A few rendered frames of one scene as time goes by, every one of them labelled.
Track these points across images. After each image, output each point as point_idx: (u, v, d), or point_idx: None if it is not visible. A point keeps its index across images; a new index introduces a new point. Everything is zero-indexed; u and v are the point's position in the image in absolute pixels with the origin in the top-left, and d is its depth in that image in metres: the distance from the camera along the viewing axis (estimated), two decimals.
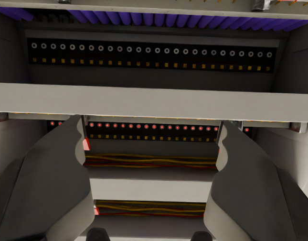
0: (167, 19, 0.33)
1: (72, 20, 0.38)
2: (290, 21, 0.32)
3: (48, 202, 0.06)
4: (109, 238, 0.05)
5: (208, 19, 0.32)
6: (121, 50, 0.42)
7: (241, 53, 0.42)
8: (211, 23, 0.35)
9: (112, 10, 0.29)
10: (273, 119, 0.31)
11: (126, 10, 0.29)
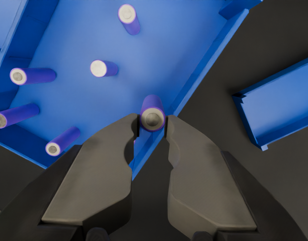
0: None
1: None
2: None
3: (91, 193, 0.07)
4: (109, 238, 0.05)
5: None
6: None
7: None
8: None
9: None
10: None
11: None
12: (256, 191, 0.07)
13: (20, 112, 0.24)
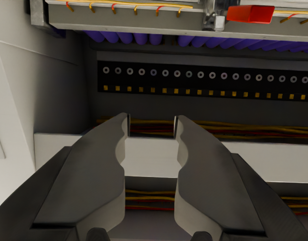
0: None
1: (164, 41, 0.30)
2: None
3: (84, 194, 0.07)
4: (109, 238, 0.05)
5: None
6: (214, 77, 0.34)
7: None
8: None
9: (261, 38, 0.20)
10: None
11: (282, 38, 0.20)
12: (265, 195, 0.07)
13: None
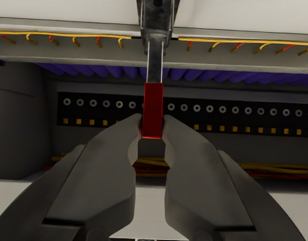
0: (274, 76, 0.24)
1: None
2: None
3: (94, 193, 0.07)
4: (109, 238, 0.05)
5: None
6: (185, 109, 0.31)
7: None
8: None
9: (216, 68, 0.19)
10: None
11: (238, 69, 0.19)
12: (252, 190, 0.07)
13: None
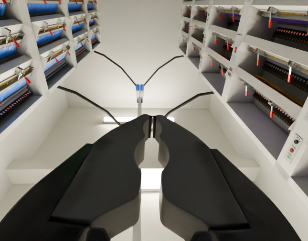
0: None
1: None
2: None
3: (100, 193, 0.07)
4: (109, 238, 0.05)
5: None
6: None
7: None
8: None
9: None
10: None
11: None
12: (245, 188, 0.07)
13: None
